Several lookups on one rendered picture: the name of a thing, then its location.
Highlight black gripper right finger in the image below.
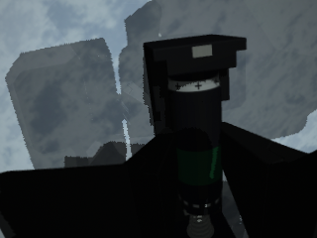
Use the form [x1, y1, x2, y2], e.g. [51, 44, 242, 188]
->
[220, 122, 317, 238]

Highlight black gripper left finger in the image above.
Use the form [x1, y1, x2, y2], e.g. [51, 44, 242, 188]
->
[0, 127, 178, 238]

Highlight black cylindrical battery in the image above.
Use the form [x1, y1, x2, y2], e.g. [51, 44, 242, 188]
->
[167, 70, 223, 216]

